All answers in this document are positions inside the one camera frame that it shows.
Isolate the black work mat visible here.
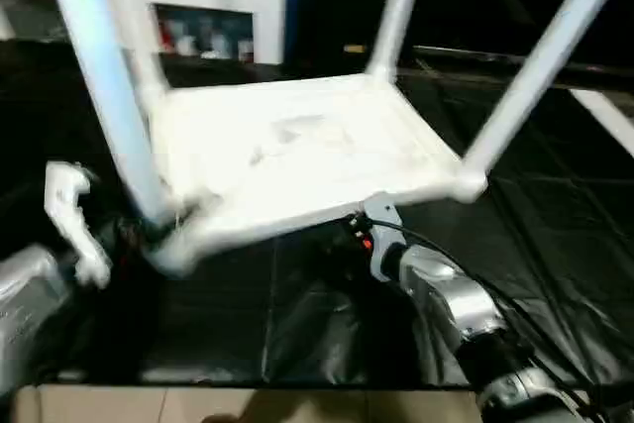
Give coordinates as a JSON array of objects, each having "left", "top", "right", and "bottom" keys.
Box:
[{"left": 0, "top": 42, "right": 634, "bottom": 389}]

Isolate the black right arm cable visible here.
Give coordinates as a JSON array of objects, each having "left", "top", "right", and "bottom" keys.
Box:
[{"left": 365, "top": 217, "right": 605, "bottom": 394}]

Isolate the white plastic table top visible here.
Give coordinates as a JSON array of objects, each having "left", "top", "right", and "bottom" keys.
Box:
[{"left": 139, "top": 70, "right": 489, "bottom": 277}]

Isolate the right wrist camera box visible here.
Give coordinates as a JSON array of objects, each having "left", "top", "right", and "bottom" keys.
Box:
[{"left": 357, "top": 199, "right": 407, "bottom": 283}]

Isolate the white plastic table leg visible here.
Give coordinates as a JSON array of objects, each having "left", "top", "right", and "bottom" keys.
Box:
[
  {"left": 456, "top": 0, "right": 634, "bottom": 202},
  {"left": 42, "top": 0, "right": 187, "bottom": 246},
  {"left": 365, "top": 0, "right": 433, "bottom": 83},
  {"left": 99, "top": 0, "right": 171, "bottom": 99}
]

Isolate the red bottle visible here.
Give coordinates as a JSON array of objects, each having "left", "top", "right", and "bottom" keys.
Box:
[{"left": 158, "top": 23, "right": 179, "bottom": 55}]

